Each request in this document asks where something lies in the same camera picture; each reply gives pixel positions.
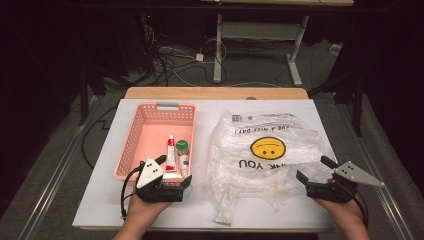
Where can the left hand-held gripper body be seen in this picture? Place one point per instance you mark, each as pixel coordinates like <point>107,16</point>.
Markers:
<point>150,173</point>

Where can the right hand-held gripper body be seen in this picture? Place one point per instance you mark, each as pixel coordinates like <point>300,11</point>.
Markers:
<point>353,175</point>

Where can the red and white tube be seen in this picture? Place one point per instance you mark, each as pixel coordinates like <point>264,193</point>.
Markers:
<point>171,155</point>

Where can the small white tube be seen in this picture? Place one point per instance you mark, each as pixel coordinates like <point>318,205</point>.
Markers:
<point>184,165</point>

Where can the green-capped small bottle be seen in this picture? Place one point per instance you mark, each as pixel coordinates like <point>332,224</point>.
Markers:
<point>182,145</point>

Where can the pink plastic basket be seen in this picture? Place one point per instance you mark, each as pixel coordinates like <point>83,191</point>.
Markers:
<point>153,133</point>

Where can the clear plastic smiley bag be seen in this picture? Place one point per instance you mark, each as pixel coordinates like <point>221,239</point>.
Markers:
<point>240,150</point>

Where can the person's right hand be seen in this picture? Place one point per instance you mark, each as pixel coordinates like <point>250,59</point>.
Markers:
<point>345,210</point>

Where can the person's left hand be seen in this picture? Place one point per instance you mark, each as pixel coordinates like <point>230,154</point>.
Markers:
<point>143,210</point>

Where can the white table mat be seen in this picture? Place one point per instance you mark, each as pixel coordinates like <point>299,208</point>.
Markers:
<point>100,200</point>

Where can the black metal stand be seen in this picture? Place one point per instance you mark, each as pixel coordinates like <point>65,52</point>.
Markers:
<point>358,106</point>
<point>82,100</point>

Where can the wooden table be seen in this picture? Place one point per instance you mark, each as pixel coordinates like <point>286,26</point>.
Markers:
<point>216,92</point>

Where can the round table grommet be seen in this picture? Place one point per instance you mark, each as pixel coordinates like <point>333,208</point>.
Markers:
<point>251,98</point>

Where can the white power adapter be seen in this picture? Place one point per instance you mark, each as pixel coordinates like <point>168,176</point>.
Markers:
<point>199,57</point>

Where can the white power strip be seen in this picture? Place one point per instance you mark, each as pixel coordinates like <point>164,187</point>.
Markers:
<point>335,49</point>

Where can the dark equipment cabinet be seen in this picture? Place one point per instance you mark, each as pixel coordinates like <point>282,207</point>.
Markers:
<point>133,43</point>

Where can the aluminium floor rail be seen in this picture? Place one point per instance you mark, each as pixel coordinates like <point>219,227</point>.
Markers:
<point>50,196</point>
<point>390,206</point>

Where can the white table frame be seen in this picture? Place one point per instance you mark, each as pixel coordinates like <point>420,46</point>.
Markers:
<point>260,30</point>

